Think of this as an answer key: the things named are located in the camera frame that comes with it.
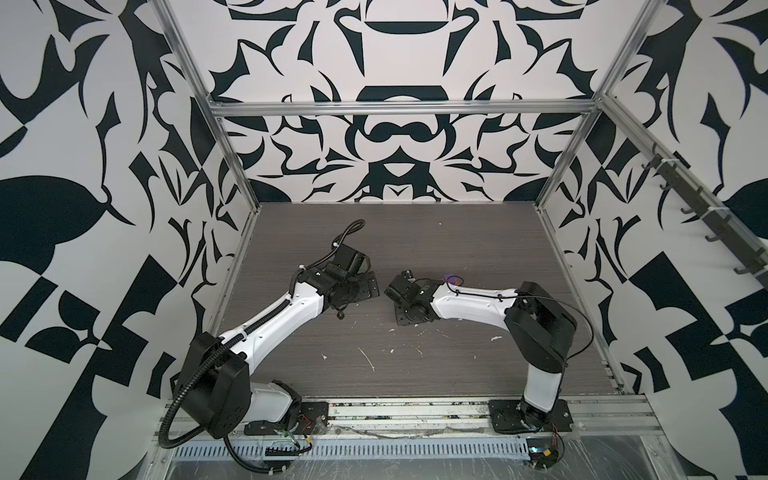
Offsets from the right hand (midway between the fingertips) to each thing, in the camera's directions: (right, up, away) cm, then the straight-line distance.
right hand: (404, 314), depth 90 cm
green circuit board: (+31, -28, -19) cm, 46 cm away
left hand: (-11, +10, -7) cm, 16 cm away
